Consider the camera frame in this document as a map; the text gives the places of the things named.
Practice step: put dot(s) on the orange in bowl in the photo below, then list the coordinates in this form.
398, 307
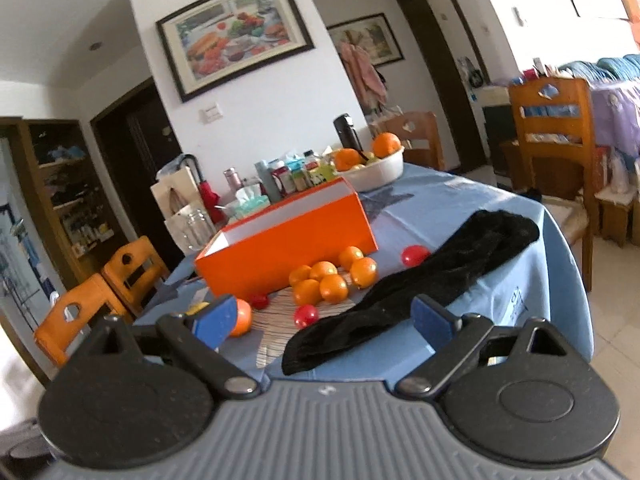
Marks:
386, 144
346, 158

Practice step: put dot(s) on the framed landscape picture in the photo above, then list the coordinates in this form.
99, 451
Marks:
373, 34

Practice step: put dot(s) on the pink thermos bottle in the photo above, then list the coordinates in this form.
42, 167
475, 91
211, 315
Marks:
234, 182

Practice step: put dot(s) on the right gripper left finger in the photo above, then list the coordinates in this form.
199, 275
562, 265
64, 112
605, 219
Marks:
194, 339

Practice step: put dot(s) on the paper shopping bag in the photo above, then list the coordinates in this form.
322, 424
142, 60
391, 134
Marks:
177, 195

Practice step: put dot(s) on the black velvet cloth bag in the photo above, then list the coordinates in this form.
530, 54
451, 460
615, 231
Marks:
487, 240

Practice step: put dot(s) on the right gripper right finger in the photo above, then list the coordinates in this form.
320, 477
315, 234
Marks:
456, 341

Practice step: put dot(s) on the black thermos flask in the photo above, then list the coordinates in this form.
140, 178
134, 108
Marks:
346, 132

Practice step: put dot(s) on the wooden display cabinet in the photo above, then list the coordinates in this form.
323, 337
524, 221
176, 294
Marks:
64, 196

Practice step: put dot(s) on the small red tomato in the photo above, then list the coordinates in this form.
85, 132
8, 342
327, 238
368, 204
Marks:
259, 301

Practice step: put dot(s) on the red tomato front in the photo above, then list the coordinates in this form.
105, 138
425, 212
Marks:
306, 315

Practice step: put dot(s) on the pink hanging clothes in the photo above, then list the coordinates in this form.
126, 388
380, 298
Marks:
370, 91

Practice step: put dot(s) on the wooden chair behind table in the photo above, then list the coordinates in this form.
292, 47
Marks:
418, 134

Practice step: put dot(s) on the framed food picture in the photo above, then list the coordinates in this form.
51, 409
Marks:
211, 42

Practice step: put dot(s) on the red folded umbrella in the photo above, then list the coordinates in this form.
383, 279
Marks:
209, 198

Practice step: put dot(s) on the blue tablecloth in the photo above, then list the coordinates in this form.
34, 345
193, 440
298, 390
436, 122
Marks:
425, 207

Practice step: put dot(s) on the white fruit bowl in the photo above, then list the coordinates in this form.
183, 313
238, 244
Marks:
382, 172

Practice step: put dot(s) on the orange fruit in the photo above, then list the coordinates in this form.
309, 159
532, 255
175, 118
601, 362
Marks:
307, 292
299, 274
333, 289
364, 272
244, 319
321, 270
349, 256

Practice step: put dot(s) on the orange in bowl left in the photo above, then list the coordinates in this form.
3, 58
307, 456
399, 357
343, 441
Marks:
346, 158

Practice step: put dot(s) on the red white medicine jar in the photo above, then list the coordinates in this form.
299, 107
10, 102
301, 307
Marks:
283, 177

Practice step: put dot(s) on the wooden chair left near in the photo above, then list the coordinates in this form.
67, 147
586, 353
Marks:
74, 311

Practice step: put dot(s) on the grey tall bottle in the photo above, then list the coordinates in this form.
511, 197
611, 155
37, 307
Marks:
268, 183

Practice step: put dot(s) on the wooden chair right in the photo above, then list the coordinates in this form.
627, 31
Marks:
553, 120

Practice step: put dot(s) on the green tissue pack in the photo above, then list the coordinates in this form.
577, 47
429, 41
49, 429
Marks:
250, 200

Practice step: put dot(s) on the wall light switch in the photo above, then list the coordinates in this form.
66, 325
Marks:
210, 114

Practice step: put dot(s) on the glass jar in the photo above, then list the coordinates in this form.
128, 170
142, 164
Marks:
199, 229

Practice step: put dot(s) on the wooden chair left far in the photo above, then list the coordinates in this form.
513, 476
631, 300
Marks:
133, 273

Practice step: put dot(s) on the orange in bowl right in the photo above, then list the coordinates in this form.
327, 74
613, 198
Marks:
386, 144

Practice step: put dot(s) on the orange cardboard box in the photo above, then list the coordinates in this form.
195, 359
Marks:
256, 255

